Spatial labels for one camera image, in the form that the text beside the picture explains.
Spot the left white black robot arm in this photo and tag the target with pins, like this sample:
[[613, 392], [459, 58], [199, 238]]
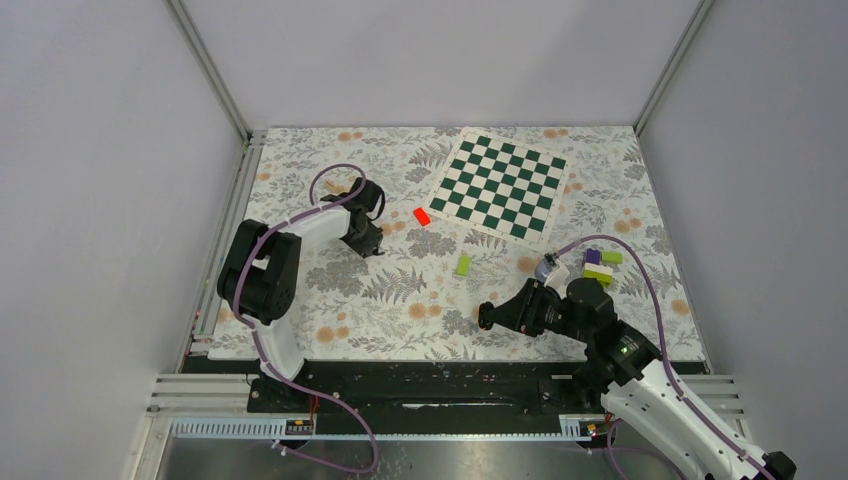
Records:
[[260, 273]]

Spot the red block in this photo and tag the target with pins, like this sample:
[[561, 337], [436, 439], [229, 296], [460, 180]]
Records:
[[422, 217]]

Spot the lime green block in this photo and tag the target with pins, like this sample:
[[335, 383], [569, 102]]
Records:
[[463, 266]]

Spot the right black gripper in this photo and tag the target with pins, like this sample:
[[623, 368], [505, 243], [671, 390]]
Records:
[[519, 313]]

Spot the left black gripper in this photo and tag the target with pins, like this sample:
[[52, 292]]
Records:
[[373, 241]]

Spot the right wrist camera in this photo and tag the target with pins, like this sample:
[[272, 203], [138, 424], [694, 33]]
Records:
[[551, 271]]

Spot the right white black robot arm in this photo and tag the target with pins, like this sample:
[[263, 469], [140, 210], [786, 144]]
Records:
[[628, 373]]

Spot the purple green block stack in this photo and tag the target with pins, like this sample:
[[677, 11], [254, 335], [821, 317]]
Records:
[[600, 265]]

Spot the floral patterned table mat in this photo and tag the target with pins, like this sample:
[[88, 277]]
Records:
[[409, 303]]

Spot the green white chessboard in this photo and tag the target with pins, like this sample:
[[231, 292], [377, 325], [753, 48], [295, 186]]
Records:
[[502, 187]]

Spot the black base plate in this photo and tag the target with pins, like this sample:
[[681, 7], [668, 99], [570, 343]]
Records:
[[420, 397]]

